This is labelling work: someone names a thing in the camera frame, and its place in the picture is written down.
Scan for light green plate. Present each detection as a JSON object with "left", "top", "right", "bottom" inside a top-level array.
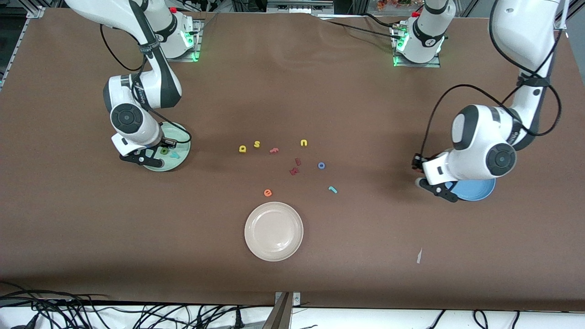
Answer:
[{"left": 143, "top": 121, "right": 191, "bottom": 172}]

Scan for blue plate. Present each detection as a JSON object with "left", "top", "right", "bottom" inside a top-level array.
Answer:
[{"left": 446, "top": 177, "right": 496, "bottom": 202}]

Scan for brown table cover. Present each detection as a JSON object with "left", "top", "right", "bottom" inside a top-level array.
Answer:
[{"left": 0, "top": 8, "right": 585, "bottom": 312}]

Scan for beige plate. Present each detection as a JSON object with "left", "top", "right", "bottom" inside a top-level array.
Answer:
[{"left": 244, "top": 202, "right": 304, "bottom": 262}]

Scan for orange artificial flowers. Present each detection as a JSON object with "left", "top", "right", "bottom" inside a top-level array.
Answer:
[{"left": 377, "top": 0, "right": 423, "bottom": 11}]

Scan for grey metal bar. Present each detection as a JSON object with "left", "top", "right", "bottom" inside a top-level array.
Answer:
[{"left": 261, "top": 292, "right": 292, "bottom": 329}]

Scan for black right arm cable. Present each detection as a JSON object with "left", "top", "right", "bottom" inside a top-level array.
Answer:
[{"left": 100, "top": 25, "right": 192, "bottom": 147}]

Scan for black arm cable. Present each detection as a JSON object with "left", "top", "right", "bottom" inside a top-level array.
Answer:
[
  {"left": 100, "top": 25, "right": 192, "bottom": 147},
  {"left": 421, "top": 84, "right": 563, "bottom": 157}
]

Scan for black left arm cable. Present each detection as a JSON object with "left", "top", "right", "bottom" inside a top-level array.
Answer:
[{"left": 421, "top": 84, "right": 563, "bottom": 157}]

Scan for black table cable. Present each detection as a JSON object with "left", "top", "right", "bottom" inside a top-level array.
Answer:
[
  {"left": 361, "top": 13, "right": 399, "bottom": 28},
  {"left": 320, "top": 18, "right": 398, "bottom": 41}
]

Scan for grey metal bracket plate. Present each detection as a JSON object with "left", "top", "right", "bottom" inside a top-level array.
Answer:
[{"left": 274, "top": 292, "right": 301, "bottom": 308}]

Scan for black cable bundle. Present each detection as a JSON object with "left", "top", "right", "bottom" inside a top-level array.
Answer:
[{"left": 0, "top": 282, "right": 275, "bottom": 329}]

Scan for aluminium frame profile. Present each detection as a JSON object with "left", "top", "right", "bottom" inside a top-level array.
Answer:
[
  {"left": 555, "top": 0, "right": 585, "bottom": 32},
  {"left": 0, "top": 5, "right": 46, "bottom": 92}
]

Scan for aluminium frame rack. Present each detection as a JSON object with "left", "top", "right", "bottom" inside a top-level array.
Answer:
[{"left": 266, "top": 0, "right": 335, "bottom": 14}]

